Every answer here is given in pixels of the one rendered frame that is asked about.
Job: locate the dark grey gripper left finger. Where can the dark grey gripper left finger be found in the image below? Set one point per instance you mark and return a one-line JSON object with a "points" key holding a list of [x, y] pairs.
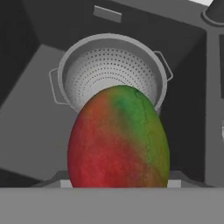
{"points": [[59, 180]]}

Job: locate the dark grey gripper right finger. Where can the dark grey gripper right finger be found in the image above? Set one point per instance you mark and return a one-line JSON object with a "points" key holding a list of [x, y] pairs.
{"points": [[178, 180]]}

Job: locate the grey kitchen sink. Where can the grey kitchen sink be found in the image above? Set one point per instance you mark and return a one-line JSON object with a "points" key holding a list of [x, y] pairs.
{"points": [[38, 122]]}

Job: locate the grey metal colander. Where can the grey metal colander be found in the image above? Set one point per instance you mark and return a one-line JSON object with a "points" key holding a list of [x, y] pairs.
{"points": [[110, 70]]}

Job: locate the red and green mango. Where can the red and green mango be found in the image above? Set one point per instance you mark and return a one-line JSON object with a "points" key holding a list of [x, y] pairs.
{"points": [[116, 145]]}

